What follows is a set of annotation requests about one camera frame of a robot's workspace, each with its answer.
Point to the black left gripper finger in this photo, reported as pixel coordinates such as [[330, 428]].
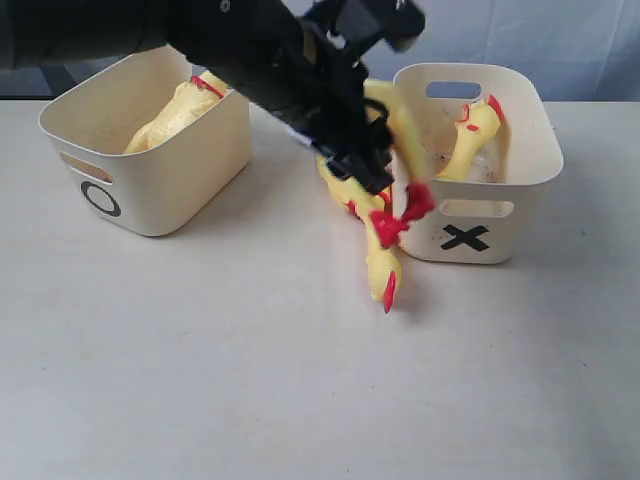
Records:
[[371, 173]]

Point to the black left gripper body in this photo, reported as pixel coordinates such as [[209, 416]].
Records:
[[320, 55]]

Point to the headless yellow rubber chicken body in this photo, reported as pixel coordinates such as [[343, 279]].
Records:
[[407, 143]]

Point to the whole yellow rubber chicken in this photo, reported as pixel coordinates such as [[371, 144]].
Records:
[[384, 271]]

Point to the yellow rubber chicken head part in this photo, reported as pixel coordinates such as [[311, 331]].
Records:
[[479, 123]]

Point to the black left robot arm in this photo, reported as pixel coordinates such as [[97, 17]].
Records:
[[231, 39]]

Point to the white bin marked X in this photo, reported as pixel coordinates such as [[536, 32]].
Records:
[[482, 218]]

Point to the white bin marked O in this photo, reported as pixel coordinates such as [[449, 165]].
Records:
[[156, 191]]

